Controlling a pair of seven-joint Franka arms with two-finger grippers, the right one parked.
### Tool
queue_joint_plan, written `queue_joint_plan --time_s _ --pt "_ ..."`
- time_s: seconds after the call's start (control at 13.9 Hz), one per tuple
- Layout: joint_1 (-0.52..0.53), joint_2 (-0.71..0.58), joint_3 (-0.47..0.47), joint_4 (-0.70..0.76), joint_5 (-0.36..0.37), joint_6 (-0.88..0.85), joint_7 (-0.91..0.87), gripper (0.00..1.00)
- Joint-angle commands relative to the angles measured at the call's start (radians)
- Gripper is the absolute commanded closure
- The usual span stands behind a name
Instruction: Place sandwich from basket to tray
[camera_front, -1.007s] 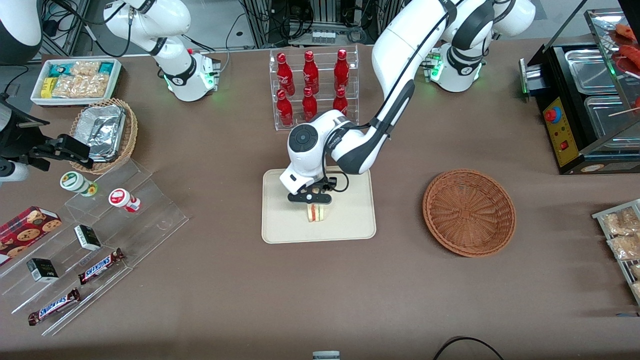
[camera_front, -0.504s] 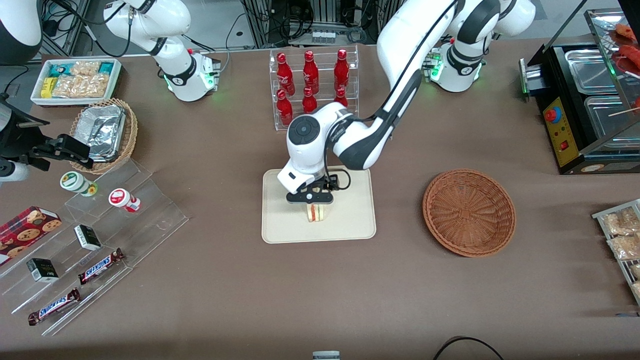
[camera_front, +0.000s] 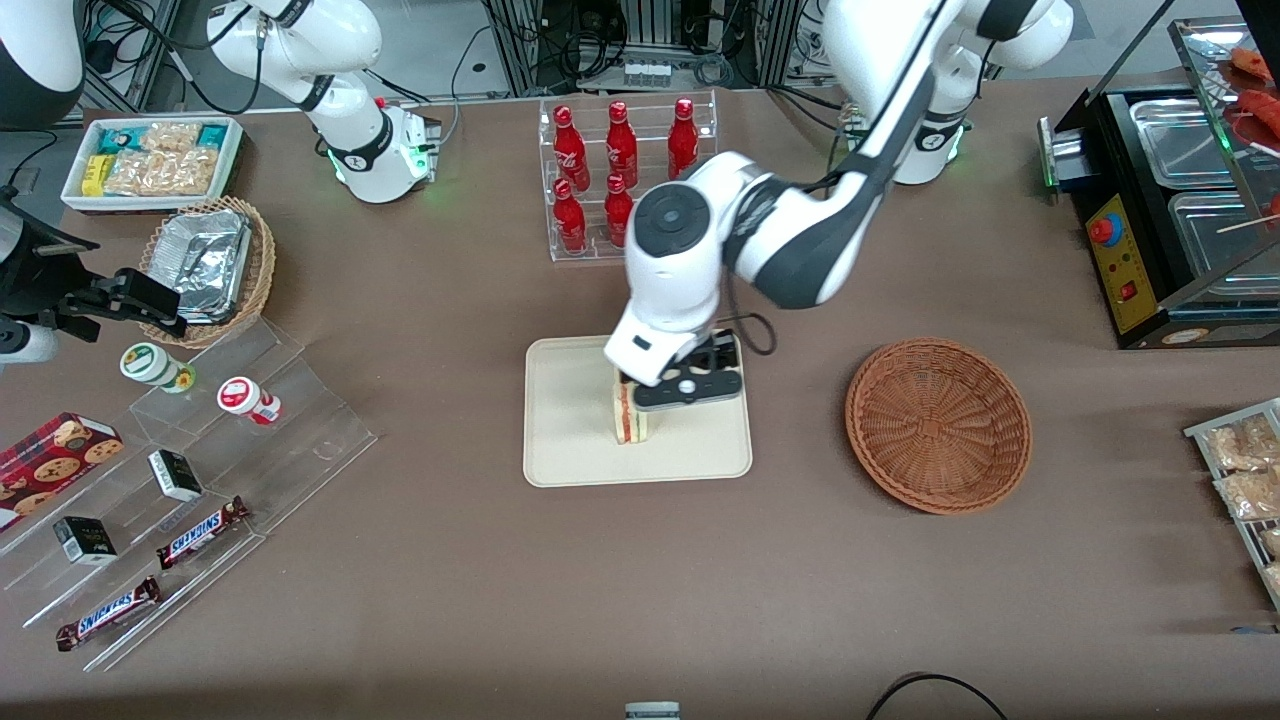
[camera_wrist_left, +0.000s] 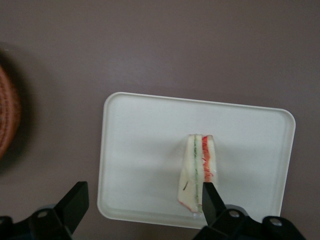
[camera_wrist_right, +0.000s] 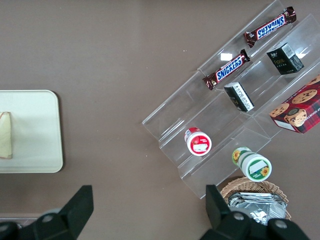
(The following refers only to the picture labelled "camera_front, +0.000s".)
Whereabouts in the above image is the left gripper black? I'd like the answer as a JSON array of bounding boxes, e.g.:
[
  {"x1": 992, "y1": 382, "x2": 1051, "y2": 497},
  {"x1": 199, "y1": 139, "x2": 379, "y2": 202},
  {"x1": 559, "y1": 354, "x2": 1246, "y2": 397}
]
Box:
[{"x1": 633, "y1": 330, "x2": 744, "y2": 412}]

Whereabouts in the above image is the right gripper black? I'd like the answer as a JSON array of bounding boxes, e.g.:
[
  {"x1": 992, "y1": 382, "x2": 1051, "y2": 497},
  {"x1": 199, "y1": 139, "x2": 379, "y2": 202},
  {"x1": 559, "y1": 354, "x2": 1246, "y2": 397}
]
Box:
[{"x1": 0, "y1": 195, "x2": 188, "y2": 341}]

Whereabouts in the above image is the triangle sandwich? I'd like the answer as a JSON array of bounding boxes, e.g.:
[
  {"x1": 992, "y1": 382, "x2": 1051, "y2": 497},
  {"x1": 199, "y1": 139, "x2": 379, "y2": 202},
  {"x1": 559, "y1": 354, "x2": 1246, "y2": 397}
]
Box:
[{"x1": 612, "y1": 368, "x2": 650, "y2": 446}]

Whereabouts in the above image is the beige plastic tray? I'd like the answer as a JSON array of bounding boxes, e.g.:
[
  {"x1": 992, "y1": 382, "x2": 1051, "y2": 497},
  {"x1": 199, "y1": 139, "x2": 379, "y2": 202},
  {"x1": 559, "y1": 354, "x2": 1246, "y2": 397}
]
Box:
[{"x1": 523, "y1": 330, "x2": 753, "y2": 489}]

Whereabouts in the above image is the light wicker basket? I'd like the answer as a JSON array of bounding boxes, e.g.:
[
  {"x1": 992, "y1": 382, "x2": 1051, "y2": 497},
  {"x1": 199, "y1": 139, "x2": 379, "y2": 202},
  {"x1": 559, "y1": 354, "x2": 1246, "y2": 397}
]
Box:
[{"x1": 140, "y1": 195, "x2": 277, "y2": 349}]

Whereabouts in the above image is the brown round wicker basket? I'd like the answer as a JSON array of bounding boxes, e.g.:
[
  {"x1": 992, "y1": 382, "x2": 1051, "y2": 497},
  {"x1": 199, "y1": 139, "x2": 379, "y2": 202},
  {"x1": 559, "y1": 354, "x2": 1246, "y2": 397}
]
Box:
[{"x1": 845, "y1": 337, "x2": 1033, "y2": 516}]

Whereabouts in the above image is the tray of packaged pastries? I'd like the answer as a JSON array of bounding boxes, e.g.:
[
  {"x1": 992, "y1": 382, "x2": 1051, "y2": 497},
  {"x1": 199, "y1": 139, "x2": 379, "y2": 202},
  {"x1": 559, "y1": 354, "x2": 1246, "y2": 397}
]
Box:
[{"x1": 1184, "y1": 398, "x2": 1280, "y2": 613}]

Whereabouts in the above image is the green lid yogurt cup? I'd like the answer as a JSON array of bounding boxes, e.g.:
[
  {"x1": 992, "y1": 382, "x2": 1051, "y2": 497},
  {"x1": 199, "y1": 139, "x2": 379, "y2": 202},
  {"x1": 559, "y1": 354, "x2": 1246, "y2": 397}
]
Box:
[{"x1": 120, "y1": 342, "x2": 197, "y2": 394}]

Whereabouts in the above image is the silver foil container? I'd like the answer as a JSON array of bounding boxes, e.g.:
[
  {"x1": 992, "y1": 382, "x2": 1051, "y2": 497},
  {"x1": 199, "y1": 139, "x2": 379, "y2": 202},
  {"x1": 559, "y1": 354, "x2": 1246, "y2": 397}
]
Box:
[{"x1": 150, "y1": 210, "x2": 252, "y2": 325}]

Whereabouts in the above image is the red lid yogurt cup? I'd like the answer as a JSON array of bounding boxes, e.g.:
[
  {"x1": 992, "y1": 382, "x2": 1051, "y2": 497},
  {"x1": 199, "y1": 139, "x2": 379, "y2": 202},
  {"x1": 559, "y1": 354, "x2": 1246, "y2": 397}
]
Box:
[{"x1": 217, "y1": 376, "x2": 283, "y2": 426}]

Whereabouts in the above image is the clear acrylic bottle rack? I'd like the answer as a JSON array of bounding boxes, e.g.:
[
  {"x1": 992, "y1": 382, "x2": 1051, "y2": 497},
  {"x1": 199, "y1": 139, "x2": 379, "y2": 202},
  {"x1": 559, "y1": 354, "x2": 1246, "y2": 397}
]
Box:
[{"x1": 538, "y1": 90, "x2": 719, "y2": 263}]

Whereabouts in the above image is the red cookie box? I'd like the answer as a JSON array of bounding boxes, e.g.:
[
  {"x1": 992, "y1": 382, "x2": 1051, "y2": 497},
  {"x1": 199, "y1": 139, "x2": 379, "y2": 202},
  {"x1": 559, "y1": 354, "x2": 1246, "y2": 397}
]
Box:
[{"x1": 0, "y1": 412, "x2": 125, "y2": 533}]

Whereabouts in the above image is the white rectangular snack bin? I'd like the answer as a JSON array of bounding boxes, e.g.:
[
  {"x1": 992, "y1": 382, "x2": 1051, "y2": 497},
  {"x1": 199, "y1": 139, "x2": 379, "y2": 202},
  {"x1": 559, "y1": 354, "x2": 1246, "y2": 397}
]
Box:
[{"x1": 60, "y1": 117, "x2": 244, "y2": 216}]

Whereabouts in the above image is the small black carton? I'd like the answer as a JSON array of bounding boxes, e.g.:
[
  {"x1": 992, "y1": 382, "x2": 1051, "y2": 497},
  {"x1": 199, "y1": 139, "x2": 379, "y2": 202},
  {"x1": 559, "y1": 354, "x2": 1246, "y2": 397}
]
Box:
[
  {"x1": 148, "y1": 450, "x2": 204, "y2": 502},
  {"x1": 53, "y1": 516, "x2": 118, "y2": 566}
]

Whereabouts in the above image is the red cola bottle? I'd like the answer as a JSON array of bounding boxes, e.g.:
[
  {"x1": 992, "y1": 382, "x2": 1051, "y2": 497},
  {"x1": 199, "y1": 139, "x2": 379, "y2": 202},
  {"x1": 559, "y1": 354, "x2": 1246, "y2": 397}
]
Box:
[
  {"x1": 668, "y1": 97, "x2": 700, "y2": 179},
  {"x1": 553, "y1": 105, "x2": 591, "y2": 191},
  {"x1": 606, "y1": 100, "x2": 639, "y2": 186},
  {"x1": 603, "y1": 173, "x2": 634, "y2": 249},
  {"x1": 553, "y1": 178, "x2": 588, "y2": 254}
]

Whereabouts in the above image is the clear acrylic stepped stand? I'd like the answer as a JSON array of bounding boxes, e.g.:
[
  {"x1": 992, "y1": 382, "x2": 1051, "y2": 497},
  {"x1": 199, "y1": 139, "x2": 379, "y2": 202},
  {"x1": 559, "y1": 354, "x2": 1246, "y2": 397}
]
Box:
[{"x1": 0, "y1": 318, "x2": 379, "y2": 673}]

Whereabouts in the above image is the brown snickers bar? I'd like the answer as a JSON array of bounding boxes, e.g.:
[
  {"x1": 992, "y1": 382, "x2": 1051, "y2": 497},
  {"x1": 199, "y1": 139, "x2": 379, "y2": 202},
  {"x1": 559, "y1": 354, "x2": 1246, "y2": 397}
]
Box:
[
  {"x1": 56, "y1": 576, "x2": 162, "y2": 652},
  {"x1": 156, "y1": 497, "x2": 250, "y2": 570}
]

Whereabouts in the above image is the black yellow food warmer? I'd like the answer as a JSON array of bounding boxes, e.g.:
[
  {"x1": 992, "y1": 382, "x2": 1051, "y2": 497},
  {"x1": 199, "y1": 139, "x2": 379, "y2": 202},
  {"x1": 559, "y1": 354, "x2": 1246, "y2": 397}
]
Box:
[{"x1": 1038, "y1": 15, "x2": 1280, "y2": 351}]

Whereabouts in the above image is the steel warmer pan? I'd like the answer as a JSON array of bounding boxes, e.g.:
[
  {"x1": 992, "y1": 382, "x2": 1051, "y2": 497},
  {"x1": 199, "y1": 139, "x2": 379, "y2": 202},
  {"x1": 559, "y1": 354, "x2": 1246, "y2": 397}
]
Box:
[
  {"x1": 1168, "y1": 190, "x2": 1280, "y2": 301},
  {"x1": 1130, "y1": 98, "x2": 1241, "y2": 191}
]

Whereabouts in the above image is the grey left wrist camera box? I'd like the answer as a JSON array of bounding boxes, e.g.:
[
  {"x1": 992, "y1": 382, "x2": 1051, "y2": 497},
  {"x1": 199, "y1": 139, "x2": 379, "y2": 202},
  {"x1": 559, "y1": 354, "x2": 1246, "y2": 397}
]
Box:
[{"x1": 603, "y1": 318, "x2": 703, "y2": 389}]

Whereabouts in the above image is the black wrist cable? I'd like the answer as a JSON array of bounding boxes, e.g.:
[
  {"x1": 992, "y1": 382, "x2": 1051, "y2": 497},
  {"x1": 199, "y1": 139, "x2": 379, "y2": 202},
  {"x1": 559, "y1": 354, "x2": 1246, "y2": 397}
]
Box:
[{"x1": 725, "y1": 308, "x2": 779, "y2": 358}]

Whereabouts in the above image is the black table cable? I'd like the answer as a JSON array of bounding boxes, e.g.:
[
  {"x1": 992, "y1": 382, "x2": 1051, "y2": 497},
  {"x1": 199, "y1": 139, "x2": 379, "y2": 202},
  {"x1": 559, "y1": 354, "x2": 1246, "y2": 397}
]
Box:
[{"x1": 865, "y1": 673, "x2": 1009, "y2": 720}]

